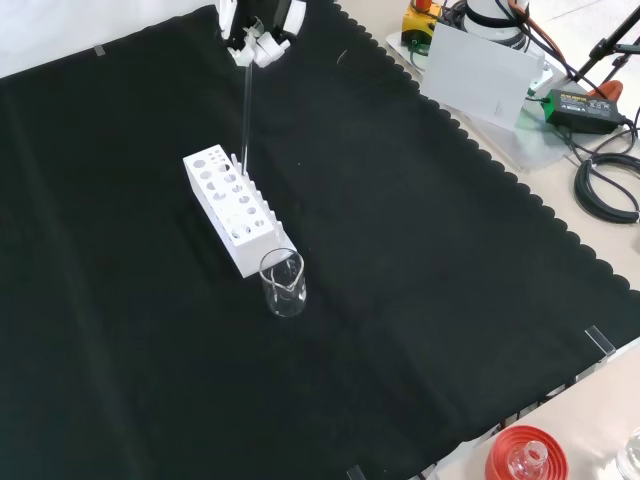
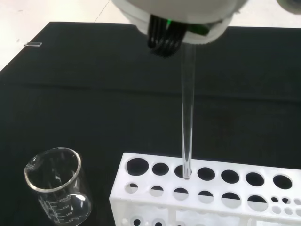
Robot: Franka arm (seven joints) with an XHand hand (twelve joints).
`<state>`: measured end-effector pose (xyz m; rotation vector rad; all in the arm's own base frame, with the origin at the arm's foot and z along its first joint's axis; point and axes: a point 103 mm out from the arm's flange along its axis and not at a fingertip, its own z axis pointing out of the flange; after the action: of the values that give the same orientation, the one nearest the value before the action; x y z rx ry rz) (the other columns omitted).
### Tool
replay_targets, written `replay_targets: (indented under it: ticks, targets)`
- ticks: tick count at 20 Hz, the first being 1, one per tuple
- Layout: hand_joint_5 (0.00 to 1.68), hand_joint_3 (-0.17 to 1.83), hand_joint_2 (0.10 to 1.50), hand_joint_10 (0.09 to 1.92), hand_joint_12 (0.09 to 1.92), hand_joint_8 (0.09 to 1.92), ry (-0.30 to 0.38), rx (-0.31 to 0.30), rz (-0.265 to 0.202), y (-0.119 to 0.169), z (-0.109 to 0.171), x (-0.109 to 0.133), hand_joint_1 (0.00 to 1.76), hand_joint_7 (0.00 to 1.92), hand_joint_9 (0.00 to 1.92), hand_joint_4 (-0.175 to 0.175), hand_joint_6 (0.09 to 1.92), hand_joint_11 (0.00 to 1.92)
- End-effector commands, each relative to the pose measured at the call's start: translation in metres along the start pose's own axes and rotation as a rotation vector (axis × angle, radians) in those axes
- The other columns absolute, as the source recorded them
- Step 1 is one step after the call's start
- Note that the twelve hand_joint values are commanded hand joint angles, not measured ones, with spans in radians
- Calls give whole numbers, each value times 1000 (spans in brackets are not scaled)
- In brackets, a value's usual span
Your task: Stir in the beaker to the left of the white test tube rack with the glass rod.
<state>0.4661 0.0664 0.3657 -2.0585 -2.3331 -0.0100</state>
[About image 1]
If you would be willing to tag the black tripod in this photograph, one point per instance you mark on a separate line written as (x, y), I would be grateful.
(607, 42)

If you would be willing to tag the clear glass rod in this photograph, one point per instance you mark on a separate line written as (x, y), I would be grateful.
(247, 120)

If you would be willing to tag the black bench cloth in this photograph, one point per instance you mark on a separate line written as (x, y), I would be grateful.
(400, 250)

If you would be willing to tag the white test tube rack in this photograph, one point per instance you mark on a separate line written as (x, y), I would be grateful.
(235, 220)

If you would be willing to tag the translucent base plate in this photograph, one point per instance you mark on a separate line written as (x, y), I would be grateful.
(540, 147)

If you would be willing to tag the pale board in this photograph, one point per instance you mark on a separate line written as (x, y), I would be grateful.
(475, 75)

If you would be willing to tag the clear glass vessel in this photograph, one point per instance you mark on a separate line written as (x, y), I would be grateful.
(631, 460)

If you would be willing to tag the orange clamp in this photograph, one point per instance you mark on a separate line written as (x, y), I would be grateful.
(611, 90)

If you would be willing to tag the clear round-bottom flask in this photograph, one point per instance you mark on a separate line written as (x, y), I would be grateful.
(529, 460)

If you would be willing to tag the clear glass beaker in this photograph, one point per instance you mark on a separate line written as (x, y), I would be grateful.
(285, 295)

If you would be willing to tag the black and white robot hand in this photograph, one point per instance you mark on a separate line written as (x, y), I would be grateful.
(265, 47)

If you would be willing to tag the black and green power adapter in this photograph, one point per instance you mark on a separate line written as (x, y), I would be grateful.
(585, 107)

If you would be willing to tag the yellow stop button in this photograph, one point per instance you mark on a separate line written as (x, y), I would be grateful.
(417, 25)

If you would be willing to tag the clear cloth clip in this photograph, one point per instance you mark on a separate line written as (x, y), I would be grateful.
(355, 473)
(99, 50)
(600, 341)

